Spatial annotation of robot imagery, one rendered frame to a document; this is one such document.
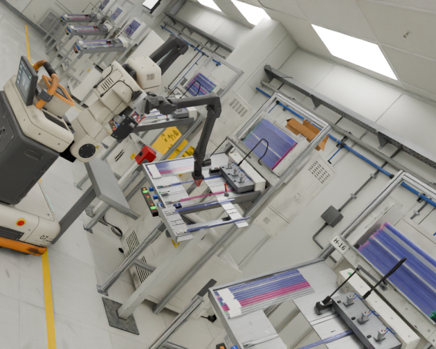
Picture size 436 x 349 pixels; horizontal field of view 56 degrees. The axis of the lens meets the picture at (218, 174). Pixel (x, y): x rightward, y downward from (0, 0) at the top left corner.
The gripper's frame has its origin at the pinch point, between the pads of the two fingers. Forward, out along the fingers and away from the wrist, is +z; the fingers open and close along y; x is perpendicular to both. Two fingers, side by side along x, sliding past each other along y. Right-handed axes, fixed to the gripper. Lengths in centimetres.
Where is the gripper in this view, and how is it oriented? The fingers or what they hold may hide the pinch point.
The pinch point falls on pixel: (198, 185)
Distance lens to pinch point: 301.9
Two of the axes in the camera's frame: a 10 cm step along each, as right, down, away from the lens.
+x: -9.2, 1.9, -3.5
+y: -3.9, -4.7, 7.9
